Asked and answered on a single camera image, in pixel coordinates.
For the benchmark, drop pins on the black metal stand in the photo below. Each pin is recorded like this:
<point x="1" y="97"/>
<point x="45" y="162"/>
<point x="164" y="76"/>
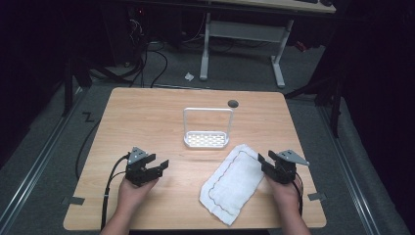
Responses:
<point x="335" y="104"/>
<point x="69" y="84"/>

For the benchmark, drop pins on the grey tape strip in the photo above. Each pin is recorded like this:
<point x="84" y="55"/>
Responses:
<point x="316" y="196"/>
<point x="72" y="200"/>

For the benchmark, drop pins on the black computer mouse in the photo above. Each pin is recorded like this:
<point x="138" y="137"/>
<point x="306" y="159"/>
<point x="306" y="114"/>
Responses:
<point x="326" y="2"/>

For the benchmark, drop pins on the white paper scrap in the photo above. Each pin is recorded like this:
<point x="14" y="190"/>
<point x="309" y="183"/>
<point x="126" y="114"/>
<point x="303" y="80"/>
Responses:
<point x="189" y="76"/>

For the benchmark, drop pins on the black round table grommet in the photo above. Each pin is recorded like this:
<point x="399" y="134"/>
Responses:
<point x="233" y="103"/>

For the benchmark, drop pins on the metal floor rail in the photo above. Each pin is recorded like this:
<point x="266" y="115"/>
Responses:
<point x="350" y="173"/>
<point x="39" y="156"/>

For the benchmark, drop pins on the black keyboard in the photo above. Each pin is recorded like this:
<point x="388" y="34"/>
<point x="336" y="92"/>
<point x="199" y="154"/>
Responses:
<point x="306" y="1"/>

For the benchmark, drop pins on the person's left hand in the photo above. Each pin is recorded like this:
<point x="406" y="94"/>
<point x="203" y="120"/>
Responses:
<point x="133" y="196"/>

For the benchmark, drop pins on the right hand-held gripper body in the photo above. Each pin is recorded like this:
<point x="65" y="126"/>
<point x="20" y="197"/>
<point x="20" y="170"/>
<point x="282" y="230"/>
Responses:
<point x="284" y="168"/>

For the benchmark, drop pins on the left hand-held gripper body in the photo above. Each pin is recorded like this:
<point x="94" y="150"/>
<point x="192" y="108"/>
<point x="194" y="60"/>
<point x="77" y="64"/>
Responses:
<point x="137" y="173"/>

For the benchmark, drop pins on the black computer tower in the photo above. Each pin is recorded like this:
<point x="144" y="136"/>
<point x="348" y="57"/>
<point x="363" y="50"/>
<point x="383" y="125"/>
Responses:
<point x="125" y="32"/>

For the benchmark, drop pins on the white towel with red stitching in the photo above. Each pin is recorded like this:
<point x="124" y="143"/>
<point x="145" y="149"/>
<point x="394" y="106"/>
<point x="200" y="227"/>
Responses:
<point x="233" y="184"/>

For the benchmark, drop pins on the person's right hand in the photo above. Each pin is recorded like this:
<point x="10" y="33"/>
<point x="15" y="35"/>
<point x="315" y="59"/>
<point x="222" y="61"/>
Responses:
<point x="286" y="194"/>

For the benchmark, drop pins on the white-legged wooden desk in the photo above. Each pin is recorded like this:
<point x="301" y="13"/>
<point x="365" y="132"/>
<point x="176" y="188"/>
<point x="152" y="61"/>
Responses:
<point x="244" y="31"/>

